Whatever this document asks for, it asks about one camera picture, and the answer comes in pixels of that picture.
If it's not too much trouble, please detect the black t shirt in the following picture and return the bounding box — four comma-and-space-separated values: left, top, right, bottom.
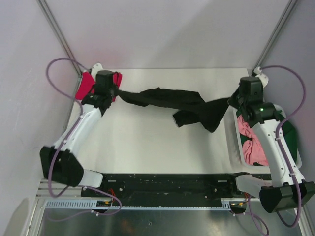
115, 88, 229, 133

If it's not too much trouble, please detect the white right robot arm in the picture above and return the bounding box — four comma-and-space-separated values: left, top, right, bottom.
227, 77, 315, 213

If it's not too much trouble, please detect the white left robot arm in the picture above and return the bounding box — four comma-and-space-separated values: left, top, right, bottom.
40, 69, 123, 197

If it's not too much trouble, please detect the folded magenta t shirt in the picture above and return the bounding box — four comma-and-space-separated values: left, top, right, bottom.
75, 70, 123, 100

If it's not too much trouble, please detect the white plastic laundry bin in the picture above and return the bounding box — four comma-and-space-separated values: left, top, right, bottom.
233, 110, 302, 171

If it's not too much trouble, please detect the green t shirt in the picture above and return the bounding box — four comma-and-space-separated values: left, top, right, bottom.
236, 111, 298, 163

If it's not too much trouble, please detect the pink t shirt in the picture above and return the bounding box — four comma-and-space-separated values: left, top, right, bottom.
237, 115, 268, 166

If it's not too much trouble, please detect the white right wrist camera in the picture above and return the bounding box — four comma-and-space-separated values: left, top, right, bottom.
252, 66, 269, 88

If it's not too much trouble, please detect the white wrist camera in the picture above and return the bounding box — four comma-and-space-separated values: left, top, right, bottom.
252, 66, 269, 88
90, 62, 104, 77

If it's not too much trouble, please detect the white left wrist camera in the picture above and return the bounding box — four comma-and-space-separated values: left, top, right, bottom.
90, 62, 104, 77

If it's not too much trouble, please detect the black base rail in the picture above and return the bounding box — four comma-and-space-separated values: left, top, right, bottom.
81, 173, 258, 206

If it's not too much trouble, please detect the right aluminium frame post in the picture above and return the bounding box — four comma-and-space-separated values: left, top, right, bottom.
251, 0, 299, 71

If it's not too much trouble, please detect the aluminium frame post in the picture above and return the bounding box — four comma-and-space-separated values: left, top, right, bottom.
35, 0, 83, 77
251, 0, 299, 71

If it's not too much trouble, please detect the left aluminium frame post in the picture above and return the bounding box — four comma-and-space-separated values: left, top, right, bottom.
35, 0, 83, 77

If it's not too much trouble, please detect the grey slotted cable duct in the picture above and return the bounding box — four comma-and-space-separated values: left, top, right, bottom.
43, 198, 247, 211

